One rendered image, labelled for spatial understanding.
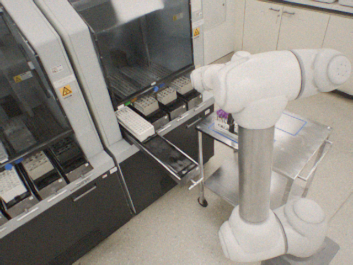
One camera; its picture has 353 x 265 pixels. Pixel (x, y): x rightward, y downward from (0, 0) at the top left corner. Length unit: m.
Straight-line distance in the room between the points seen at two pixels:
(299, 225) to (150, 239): 1.27
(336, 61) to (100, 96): 1.11
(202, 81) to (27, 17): 0.80
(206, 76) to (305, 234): 0.71
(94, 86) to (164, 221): 1.18
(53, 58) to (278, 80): 0.97
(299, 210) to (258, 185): 0.25
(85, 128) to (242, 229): 0.96
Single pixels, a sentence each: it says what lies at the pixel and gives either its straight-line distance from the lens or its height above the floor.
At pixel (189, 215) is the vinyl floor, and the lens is 2.15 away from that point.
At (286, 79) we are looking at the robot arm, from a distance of 0.69.
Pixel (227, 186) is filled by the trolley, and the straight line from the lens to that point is 1.95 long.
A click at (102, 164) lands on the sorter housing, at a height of 0.73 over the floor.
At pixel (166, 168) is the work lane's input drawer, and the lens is 1.38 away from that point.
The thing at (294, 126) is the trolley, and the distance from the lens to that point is 1.62.
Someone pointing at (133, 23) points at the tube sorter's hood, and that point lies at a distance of 1.45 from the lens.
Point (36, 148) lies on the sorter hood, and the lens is 1.46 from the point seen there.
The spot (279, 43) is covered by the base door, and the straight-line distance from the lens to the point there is 3.57.
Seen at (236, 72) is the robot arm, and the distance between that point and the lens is 0.66.
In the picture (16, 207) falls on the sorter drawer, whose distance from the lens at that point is 1.55.
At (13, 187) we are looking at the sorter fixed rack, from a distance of 1.53.
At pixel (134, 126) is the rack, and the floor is 0.86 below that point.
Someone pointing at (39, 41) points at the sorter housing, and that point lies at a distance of 1.30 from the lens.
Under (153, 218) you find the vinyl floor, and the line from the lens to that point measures 2.17.
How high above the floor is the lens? 1.84
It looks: 42 degrees down
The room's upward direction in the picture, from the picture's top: 7 degrees counter-clockwise
